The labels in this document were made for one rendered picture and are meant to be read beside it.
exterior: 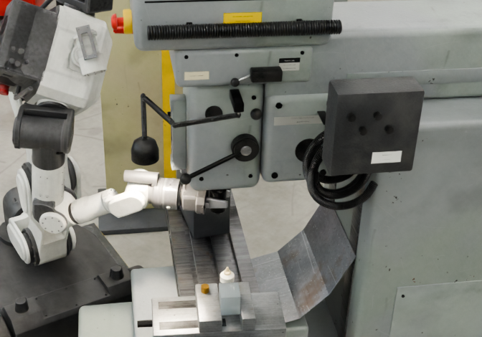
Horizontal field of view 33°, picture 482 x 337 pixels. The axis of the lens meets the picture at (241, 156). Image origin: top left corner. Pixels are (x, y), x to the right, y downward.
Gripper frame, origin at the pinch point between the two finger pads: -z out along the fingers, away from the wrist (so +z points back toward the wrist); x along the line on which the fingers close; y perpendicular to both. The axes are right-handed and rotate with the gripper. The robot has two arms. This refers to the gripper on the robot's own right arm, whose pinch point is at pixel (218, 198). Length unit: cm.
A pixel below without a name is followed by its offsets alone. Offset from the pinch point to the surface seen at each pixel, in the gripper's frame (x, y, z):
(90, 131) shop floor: 246, 124, 108
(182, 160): -4.5, -14.0, 9.4
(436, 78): 3, -40, -54
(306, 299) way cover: -4.7, 29.5, -27.3
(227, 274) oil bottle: -10.4, 18.4, -4.2
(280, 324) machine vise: -26.3, 20.5, -20.4
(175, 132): -4.9, -22.8, 11.2
